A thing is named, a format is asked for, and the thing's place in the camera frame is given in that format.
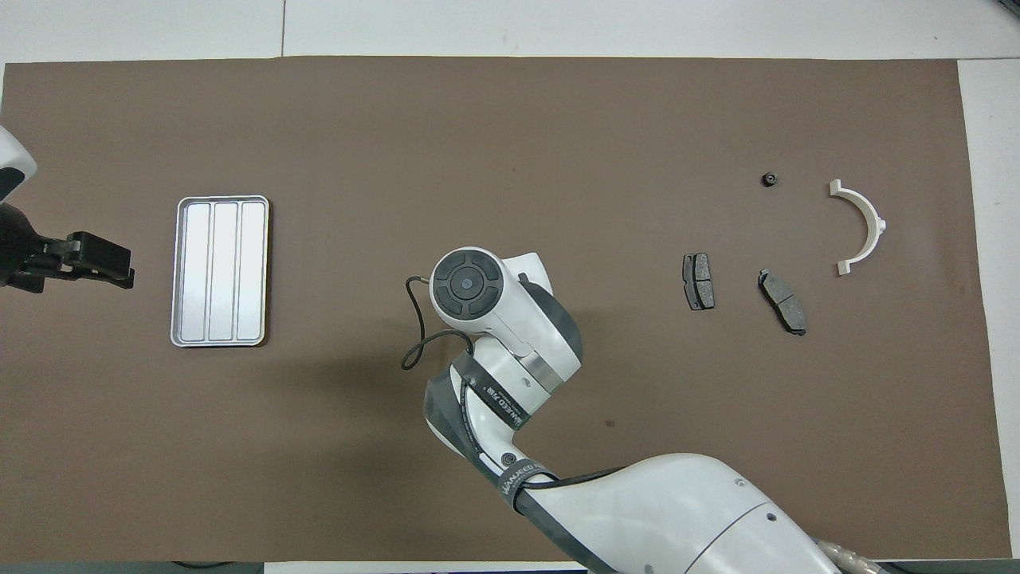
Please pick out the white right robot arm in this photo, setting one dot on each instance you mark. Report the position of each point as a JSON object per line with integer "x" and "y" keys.
{"x": 677, "y": 518}

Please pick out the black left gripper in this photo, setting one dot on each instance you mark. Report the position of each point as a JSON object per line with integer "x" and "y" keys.
{"x": 96, "y": 255}

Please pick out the brown table mat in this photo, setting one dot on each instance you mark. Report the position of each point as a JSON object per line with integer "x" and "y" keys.
{"x": 510, "y": 143}

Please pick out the rectangular dark grey brake pad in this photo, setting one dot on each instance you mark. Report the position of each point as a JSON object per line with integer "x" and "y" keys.
{"x": 699, "y": 281}

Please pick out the white semicircular plastic bracket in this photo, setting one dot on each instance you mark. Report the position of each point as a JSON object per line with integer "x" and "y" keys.
{"x": 876, "y": 227}

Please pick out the elongated dark grey brake pad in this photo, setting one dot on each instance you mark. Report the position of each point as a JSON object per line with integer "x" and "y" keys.
{"x": 782, "y": 301}

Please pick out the silver metal tray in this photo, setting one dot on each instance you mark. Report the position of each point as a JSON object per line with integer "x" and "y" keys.
{"x": 195, "y": 303}

